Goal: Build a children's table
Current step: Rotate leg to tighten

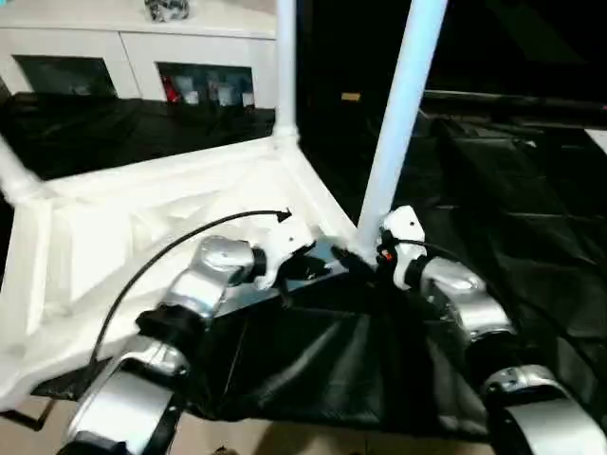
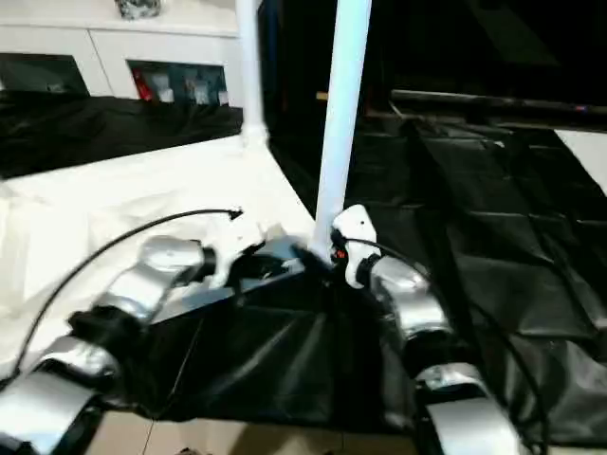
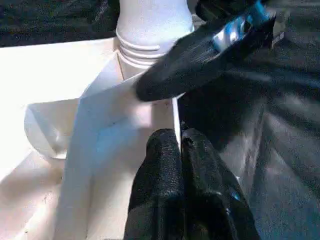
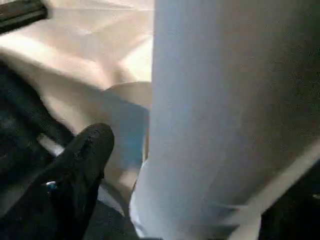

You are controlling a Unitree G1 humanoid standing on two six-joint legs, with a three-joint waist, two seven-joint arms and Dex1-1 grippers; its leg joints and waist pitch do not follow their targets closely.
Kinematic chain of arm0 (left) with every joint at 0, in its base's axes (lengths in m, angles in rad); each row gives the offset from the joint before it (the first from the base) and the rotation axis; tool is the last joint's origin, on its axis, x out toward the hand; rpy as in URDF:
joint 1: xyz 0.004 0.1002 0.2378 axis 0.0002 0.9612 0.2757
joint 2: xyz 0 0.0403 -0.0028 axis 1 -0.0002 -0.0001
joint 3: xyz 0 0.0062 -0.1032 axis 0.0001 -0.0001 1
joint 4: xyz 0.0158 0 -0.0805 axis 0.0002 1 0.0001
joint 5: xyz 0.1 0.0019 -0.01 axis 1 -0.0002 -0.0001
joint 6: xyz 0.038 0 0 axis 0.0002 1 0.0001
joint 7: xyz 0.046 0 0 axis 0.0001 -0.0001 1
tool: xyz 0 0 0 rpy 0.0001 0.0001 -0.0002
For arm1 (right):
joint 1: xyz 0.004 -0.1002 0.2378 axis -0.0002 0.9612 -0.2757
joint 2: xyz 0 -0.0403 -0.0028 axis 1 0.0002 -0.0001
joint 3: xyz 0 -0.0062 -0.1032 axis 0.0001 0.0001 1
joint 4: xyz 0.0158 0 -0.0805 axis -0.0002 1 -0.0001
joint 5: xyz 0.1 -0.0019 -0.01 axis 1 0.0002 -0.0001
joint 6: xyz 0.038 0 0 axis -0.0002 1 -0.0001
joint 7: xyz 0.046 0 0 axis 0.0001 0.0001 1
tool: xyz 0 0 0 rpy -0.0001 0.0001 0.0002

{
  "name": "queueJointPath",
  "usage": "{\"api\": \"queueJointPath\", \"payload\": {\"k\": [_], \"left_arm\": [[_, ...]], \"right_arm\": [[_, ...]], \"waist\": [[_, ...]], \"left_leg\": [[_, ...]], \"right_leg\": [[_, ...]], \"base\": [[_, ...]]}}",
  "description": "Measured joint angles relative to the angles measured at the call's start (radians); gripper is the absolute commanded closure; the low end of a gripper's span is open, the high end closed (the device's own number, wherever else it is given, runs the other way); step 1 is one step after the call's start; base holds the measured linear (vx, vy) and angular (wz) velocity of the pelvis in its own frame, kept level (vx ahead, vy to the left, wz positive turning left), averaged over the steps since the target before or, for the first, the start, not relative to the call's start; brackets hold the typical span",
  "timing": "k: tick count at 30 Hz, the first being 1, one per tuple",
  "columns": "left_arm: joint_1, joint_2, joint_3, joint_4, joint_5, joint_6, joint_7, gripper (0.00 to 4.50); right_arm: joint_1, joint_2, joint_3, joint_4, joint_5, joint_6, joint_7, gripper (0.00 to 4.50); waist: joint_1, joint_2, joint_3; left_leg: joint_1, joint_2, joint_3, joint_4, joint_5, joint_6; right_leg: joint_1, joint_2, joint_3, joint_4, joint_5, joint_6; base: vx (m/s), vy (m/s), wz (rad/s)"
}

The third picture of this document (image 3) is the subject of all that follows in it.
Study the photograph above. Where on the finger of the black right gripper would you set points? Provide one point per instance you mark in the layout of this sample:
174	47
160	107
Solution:
200	60

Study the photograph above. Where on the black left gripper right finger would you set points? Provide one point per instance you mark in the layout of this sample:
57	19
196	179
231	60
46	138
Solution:
210	200

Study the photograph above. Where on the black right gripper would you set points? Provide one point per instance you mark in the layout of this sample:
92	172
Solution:
277	25

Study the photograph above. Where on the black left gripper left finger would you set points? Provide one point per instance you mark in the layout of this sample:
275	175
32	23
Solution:
157	190

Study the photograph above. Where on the white plastic table leg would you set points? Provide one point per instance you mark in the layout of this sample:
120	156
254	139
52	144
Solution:
152	30

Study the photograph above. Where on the white plastic table top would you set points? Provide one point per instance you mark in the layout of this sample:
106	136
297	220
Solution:
60	125

